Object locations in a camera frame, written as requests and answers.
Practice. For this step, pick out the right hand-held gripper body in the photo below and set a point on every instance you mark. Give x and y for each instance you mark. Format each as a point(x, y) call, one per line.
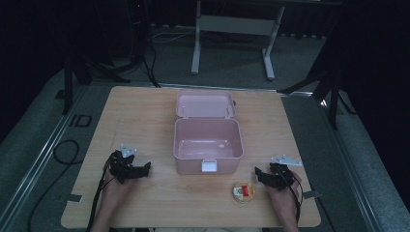
point(279, 175)

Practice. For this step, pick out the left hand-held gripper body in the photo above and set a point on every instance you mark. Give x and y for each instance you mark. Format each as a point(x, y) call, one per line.
point(124, 167)

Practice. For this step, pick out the person's right hand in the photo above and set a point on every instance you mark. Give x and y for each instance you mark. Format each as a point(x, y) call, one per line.
point(283, 199)

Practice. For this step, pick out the person's left hand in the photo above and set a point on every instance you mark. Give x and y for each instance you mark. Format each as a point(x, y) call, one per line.
point(117, 191)

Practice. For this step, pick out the round yellow red-label snack cup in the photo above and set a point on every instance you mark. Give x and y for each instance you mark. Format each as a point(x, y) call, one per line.
point(243, 192)

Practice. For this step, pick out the grey tape piece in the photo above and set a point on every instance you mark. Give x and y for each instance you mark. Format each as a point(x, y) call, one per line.
point(74, 198)
point(311, 194)

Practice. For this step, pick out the pink plastic box with lid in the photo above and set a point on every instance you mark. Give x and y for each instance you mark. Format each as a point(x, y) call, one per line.
point(208, 141)

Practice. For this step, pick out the black metal stand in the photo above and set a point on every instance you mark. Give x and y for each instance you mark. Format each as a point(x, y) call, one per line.
point(68, 80)
point(333, 93)

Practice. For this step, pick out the dark computer tower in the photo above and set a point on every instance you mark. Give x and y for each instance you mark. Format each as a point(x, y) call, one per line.
point(138, 25)

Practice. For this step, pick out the metal floor rail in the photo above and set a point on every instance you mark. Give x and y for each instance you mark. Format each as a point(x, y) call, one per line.
point(35, 167)
point(348, 167)

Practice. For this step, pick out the white desk frame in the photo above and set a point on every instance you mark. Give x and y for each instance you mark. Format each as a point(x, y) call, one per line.
point(237, 25)

